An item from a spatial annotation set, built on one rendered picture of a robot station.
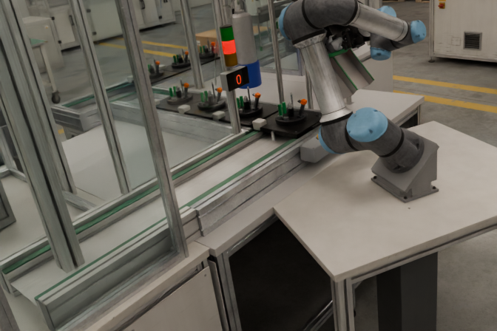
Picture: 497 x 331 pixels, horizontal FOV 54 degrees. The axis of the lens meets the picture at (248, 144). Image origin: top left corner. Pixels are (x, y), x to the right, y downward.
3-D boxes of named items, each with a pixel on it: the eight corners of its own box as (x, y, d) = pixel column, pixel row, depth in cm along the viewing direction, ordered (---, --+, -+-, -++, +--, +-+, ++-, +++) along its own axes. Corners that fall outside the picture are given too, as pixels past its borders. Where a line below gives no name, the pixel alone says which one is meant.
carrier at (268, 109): (284, 111, 230) (281, 85, 225) (250, 129, 214) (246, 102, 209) (246, 104, 245) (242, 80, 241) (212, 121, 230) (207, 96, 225)
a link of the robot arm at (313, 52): (354, 156, 161) (299, -5, 154) (322, 160, 173) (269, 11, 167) (376, 143, 168) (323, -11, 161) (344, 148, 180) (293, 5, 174)
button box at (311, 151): (345, 142, 200) (344, 128, 198) (315, 163, 186) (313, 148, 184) (330, 140, 205) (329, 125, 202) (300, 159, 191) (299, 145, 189)
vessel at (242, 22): (262, 59, 302) (254, -5, 287) (247, 65, 293) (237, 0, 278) (245, 57, 311) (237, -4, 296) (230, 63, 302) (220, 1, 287)
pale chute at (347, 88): (353, 94, 226) (358, 89, 222) (333, 103, 219) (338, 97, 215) (319, 48, 233) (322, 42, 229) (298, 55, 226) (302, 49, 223)
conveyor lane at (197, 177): (331, 137, 217) (330, 116, 213) (191, 231, 162) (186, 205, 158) (281, 127, 235) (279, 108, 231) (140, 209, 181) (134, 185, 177)
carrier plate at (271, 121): (330, 118, 213) (330, 114, 212) (297, 139, 198) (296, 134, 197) (286, 111, 229) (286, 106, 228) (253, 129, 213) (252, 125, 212)
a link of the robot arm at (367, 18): (328, -26, 147) (427, 16, 175) (304, -12, 156) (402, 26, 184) (328, 11, 146) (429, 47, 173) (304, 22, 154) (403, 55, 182)
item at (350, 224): (580, 190, 158) (582, 183, 157) (334, 284, 134) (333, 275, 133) (433, 126, 220) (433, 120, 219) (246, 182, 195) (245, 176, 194)
